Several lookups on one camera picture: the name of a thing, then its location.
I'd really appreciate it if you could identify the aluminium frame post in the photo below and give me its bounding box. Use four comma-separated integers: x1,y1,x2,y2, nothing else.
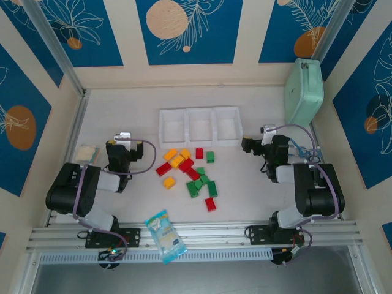
21,0,86,96
311,0,358,62

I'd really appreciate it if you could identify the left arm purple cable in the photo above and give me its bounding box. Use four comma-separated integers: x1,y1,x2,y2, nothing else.
73,138,157,261

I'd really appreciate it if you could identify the aluminium side rail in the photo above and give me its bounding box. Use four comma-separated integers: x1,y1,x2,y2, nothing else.
44,90,91,227

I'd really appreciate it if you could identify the blue cable bundle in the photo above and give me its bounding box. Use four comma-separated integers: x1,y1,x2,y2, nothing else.
289,137,322,163

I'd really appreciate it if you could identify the aluminium rail beam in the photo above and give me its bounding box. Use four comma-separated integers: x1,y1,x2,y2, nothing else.
26,220,364,252

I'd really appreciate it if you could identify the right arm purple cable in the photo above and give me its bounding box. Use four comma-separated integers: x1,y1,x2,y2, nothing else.
274,123,341,255

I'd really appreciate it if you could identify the white slotted cable duct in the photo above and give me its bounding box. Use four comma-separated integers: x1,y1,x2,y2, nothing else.
39,248,273,265

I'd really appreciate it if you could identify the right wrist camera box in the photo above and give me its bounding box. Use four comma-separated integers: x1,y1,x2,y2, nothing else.
260,124,278,145

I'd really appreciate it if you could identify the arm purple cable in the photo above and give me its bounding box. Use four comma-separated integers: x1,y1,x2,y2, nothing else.
274,123,341,255
73,138,157,261

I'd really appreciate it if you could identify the mint green zip case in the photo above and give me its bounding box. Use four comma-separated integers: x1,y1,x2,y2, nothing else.
284,58,325,129

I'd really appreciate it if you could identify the wrapped sponge pack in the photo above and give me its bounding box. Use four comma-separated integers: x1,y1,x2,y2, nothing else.
75,143,101,163

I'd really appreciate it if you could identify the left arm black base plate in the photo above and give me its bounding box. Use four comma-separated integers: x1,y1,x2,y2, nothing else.
85,228,141,249

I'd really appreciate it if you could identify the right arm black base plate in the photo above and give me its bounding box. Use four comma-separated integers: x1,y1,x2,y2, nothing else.
247,225,307,246

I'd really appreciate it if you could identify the wet wipes packet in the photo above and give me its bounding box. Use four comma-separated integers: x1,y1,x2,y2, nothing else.
143,209,188,265

